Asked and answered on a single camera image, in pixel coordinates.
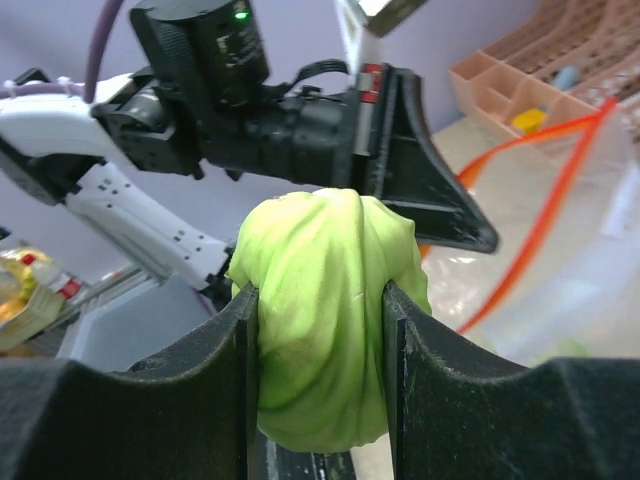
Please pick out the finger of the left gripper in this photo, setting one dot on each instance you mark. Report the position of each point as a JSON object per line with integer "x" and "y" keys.
{"x": 411, "y": 177}

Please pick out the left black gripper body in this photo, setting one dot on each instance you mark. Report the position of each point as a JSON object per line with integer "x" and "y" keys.
{"x": 306, "y": 138}

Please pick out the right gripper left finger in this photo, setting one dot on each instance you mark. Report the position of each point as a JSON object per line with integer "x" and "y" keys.
{"x": 186, "y": 412}

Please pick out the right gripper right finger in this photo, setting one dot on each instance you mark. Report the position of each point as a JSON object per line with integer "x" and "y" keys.
{"x": 457, "y": 411}

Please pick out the green cabbage back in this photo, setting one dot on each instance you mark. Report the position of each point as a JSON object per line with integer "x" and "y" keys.
{"x": 320, "y": 261}

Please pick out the green cabbage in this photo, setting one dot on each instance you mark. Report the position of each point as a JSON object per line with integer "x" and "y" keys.
{"x": 320, "y": 261}
{"x": 566, "y": 347}

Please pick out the clear orange zip bag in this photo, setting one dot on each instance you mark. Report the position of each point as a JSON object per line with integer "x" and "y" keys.
{"x": 566, "y": 206}

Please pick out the green cabbage front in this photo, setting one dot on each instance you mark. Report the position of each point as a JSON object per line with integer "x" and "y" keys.
{"x": 566, "y": 347}

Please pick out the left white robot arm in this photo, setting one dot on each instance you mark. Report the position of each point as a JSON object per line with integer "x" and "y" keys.
{"x": 53, "y": 148}

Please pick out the yellow block in organizer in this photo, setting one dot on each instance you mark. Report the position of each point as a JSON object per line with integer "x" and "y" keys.
{"x": 528, "y": 121}

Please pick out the pink desk organizer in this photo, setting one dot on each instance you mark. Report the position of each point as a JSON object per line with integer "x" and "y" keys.
{"x": 566, "y": 61}

